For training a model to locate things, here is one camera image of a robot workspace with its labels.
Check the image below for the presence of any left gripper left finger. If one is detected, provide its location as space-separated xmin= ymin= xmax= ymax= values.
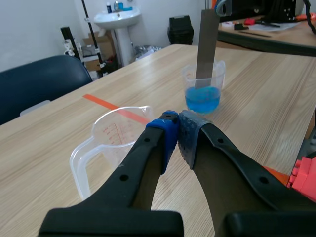
xmin=38 ymin=110 xmax=185 ymax=237

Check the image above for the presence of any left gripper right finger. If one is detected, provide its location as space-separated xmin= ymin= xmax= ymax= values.
xmin=177 ymin=110 xmax=316 ymax=237

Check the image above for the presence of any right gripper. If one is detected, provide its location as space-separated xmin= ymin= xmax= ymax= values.
xmin=214 ymin=0 xmax=306 ymax=23

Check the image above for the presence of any empty clear plastic beaker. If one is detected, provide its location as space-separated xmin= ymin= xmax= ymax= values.
xmin=69 ymin=106 xmax=155 ymax=201

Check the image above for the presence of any black storage crate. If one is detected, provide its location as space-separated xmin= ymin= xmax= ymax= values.
xmin=167 ymin=15 xmax=195 ymax=45

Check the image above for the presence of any clear beaker with blue liquid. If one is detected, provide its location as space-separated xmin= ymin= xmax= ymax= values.
xmin=181 ymin=60 xmax=227 ymax=115

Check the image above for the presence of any wooden desk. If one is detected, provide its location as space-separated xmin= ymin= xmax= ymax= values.
xmin=217 ymin=14 xmax=316 ymax=57

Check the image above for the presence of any toy brick block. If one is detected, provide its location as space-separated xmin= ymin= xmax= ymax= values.
xmin=287 ymin=152 xmax=316 ymax=200

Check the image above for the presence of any crumpled clear plastic bag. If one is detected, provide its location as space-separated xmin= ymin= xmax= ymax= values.
xmin=134 ymin=45 xmax=162 ymax=60

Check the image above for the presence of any white wash basin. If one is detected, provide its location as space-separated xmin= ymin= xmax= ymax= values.
xmin=93 ymin=1 xmax=142 ymax=67

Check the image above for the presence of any brown cardboard box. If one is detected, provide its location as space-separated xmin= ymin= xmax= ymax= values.
xmin=82 ymin=31 xmax=117 ymax=72

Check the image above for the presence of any dark blue chair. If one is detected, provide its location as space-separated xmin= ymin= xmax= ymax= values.
xmin=0 ymin=54 xmax=93 ymax=126

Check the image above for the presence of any thin black metal rod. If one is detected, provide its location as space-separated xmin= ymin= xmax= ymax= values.
xmin=80 ymin=0 xmax=106 ymax=75

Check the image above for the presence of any thick black metal rail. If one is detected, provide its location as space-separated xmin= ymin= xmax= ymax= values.
xmin=60 ymin=26 xmax=83 ymax=62

